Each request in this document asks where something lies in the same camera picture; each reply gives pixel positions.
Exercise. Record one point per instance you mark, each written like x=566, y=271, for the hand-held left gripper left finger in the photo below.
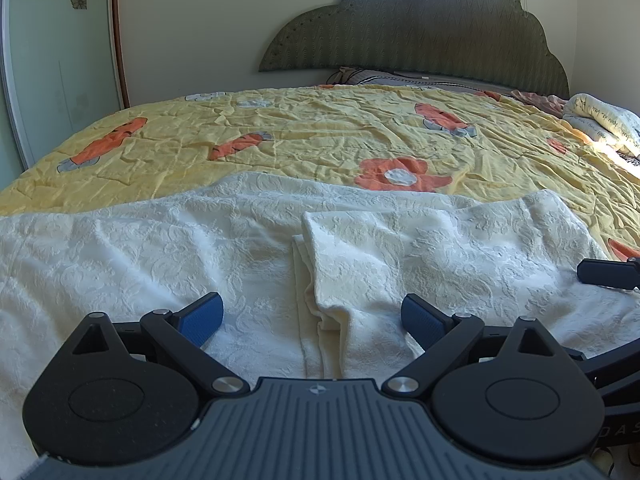
x=202, y=317

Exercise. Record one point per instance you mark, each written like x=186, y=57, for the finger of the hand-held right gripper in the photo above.
x=615, y=360
x=607, y=272

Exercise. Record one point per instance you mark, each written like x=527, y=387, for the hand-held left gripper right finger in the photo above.
x=425, y=321

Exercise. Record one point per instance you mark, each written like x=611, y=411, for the white textured blanket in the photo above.
x=150, y=250

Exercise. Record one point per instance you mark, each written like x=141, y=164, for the rolled white printed blanket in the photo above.
x=600, y=115

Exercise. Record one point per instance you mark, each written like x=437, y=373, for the pink cloth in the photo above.
x=542, y=100

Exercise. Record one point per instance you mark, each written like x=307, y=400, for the yellow carrot print quilt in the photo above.
x=310, y=125

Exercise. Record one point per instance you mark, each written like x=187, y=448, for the grey pillow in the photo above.
x=380, y=76

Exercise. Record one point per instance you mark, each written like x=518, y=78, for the brown wooden door trim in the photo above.
x=120, y=35

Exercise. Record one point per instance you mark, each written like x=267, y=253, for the glass wardrobe door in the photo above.
x=60, y=60

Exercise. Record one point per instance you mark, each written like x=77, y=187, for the green padded headboard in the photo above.
x=425, y=25

